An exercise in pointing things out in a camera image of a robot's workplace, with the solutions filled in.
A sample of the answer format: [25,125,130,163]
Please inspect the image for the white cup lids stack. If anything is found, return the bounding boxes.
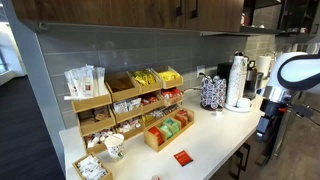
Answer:
[236,97,252,109]

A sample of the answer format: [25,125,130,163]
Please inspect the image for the black cabinet handle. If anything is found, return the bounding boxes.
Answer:
[241,143,251,173]
[190,0,199,19]
[175,0,184,17]
[232,151,243,180]

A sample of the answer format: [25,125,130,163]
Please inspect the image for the small wooden box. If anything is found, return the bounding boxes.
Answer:
[72,153,114,180]

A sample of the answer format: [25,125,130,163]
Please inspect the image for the wooden compartment case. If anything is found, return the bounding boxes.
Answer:
[143,106,195,153]

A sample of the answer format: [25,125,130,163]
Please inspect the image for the orange sachets stack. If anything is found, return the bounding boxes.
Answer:
[174,109,189,128]
[148,125,165,145]

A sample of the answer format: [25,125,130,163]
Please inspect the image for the printed paper cup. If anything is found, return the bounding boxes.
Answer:
[104,133,125,162]

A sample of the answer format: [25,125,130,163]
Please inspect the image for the yellow sachets pile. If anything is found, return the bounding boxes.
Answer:
[157,70,181,82]
[132,69,157,87]

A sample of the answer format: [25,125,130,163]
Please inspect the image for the black lower cabinet handle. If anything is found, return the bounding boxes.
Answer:
[232,151,243,180]
[241,143,251,173]

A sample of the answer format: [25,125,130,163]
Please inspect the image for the green sachets stack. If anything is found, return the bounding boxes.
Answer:
[163,117,181,134]
[159,123,174,140]

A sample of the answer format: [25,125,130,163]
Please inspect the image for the white sachets in rack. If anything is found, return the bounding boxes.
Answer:
[113,97,143,115]

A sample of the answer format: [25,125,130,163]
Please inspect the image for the round white tray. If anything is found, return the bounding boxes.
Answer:
[223,101,253,114]

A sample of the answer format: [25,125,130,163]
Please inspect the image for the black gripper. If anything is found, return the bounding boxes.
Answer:
[255,98,287,144]

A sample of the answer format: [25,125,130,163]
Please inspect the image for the dark open shelf unit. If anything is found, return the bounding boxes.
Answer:
[243,0,320,37]

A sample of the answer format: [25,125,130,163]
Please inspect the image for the wire coffee pod holder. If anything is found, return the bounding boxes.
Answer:
[200,74,228,112]

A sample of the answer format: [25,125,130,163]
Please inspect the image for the red sachets pile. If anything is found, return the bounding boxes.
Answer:
[161,87,183,100]

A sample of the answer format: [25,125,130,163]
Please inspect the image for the tiered wooden organizer rack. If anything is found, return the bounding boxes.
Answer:
[70,65,184,155]

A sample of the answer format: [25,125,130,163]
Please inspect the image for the wooden upper cabinet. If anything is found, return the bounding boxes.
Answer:
[11,0,244,33]

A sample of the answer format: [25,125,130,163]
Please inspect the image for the orange sachet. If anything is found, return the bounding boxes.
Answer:
[173,150,194,167]

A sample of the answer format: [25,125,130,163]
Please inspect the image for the black coffee machine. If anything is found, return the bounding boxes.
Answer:
[217,59,265,101]

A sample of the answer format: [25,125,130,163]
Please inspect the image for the tall paper cup stack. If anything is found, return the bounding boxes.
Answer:
[225,54,246,108]
[240,56,250,99]

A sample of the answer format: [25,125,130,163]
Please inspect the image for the white paper towel roll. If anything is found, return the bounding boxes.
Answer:
[256,55,273,79]

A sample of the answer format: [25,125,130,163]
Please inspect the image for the creamer cups pile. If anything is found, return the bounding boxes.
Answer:
[83,129,114,148]

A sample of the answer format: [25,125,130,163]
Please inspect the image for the white sachets pile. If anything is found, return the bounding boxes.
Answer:
[77,155,108,180]

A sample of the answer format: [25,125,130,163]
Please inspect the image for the wrapped stir sticks bundle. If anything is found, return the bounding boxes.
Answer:
[63,64,107,101]

